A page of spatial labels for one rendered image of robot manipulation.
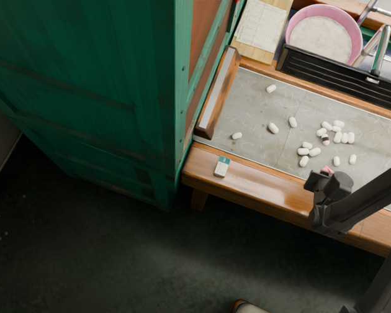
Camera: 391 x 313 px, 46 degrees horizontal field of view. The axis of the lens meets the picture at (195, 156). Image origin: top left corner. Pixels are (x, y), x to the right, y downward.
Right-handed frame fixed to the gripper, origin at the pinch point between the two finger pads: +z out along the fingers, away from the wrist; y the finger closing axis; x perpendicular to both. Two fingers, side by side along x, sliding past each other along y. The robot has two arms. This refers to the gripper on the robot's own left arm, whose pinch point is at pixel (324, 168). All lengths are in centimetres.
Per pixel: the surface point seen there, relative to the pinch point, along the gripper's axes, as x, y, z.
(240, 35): -18, 38, 34
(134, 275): 97, 49, 17
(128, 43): -46, 47, -61
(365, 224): 13.3, -18.8, -1.6
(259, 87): -6.0, 25.9, 25.4
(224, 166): 10.4, 28.2, -1.5
